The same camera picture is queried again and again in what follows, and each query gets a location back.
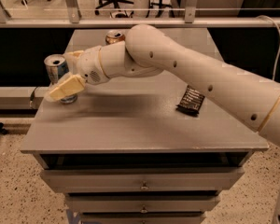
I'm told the gold soda can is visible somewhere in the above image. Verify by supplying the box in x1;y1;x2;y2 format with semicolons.
105;30;125;45

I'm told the middle grey drawer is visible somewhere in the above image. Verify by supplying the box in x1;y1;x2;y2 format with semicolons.
65;195;220;214

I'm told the grey drawer cabinet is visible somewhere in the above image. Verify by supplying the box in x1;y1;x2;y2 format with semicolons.
20;27;270;224

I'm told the top grey drawer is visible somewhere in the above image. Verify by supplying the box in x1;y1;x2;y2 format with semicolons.
41;168;245;193

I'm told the white cable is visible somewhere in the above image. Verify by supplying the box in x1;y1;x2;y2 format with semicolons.
256;14;280;81

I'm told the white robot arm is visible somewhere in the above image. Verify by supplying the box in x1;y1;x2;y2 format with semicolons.
45;24;280;147

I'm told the blue silver redbull can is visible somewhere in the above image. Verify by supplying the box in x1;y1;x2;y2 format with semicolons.
43;53;78;105

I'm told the grey drawer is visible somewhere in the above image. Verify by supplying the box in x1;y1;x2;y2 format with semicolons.
65;195;220;214
41;168;245;193
81;213;205;224

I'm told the black rxbar chocolate wrapper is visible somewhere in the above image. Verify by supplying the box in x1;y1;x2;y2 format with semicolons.
176;86;205;117

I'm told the bottom grey drawer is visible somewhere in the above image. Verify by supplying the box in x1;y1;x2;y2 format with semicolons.
81;213;205;224

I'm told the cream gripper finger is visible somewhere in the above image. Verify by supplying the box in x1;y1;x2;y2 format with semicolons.
44;72;86;102
63;50;84;66

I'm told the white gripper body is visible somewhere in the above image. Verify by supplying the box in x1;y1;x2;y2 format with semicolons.
77;46;109;85

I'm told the black cable on ledge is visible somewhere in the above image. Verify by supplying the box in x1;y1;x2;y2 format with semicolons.
29;86;41;110

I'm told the metal railing frame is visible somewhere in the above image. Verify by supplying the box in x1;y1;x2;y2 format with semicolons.
0;0;280;28

